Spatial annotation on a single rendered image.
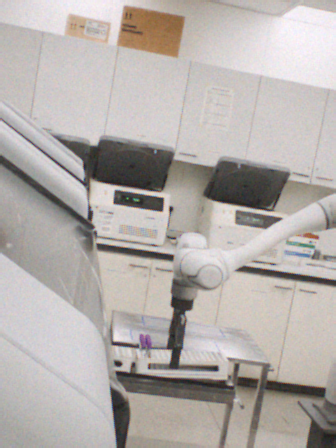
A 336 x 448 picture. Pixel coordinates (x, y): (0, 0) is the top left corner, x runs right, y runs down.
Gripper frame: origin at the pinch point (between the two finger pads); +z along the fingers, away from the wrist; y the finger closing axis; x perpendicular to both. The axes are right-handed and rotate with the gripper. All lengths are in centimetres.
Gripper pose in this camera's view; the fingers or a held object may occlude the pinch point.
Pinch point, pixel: (172, 356)
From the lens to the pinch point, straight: 221.0
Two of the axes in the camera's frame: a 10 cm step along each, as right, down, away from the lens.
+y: -1.3, -1.3, 9.8
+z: -1.7, 9.8, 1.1
